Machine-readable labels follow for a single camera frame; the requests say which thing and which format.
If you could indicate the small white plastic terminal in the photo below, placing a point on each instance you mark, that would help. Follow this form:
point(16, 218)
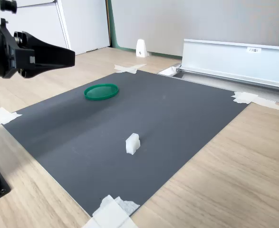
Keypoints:
point(132, 145)

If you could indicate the round green lid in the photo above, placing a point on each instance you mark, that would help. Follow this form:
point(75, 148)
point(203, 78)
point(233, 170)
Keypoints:
point(101, 92)

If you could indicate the white partition panel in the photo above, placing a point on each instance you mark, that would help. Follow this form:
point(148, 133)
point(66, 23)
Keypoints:
point(87, 23)

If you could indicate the white tape cross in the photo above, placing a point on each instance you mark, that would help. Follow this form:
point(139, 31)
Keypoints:
point(128, 68)
point(3, 116)
point(248, 98)
point(110, 213)

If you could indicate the dark grey mat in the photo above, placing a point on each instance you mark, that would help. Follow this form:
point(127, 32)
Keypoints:
point(129, 114)

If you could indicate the grey partition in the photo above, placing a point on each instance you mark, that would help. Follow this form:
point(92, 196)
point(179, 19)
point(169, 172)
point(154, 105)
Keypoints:
point(189, 19)

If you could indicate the small white label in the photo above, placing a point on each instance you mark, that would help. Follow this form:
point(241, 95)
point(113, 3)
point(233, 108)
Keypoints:
point(254, 50)

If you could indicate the small white bracket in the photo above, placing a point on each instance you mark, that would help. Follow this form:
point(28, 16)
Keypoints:
point(141, 48)

